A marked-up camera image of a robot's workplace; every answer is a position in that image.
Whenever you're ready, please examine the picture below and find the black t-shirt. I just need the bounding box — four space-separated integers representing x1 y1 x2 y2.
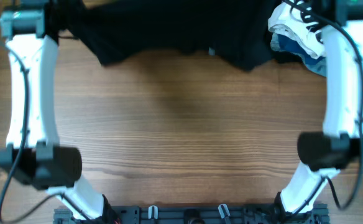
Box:
50 0 280 71

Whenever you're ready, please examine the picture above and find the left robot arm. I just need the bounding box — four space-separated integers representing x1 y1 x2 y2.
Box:
0 1 120 223

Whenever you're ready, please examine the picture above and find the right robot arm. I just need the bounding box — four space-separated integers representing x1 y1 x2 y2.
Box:
272 1 363 223

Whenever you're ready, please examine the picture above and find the black garment in pile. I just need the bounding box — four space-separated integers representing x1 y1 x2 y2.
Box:
272 51 302 64

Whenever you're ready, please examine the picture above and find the navy blue garment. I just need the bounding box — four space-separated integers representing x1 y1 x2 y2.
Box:
277 34 324 65

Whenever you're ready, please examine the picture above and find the white shirt with black stripes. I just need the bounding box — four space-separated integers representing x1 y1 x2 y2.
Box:
268 2 326 59

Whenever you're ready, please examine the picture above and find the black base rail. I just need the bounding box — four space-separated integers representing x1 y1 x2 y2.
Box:
53 203 331 224

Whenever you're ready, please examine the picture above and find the left black cable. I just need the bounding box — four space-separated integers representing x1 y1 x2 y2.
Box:
0 32 92 224

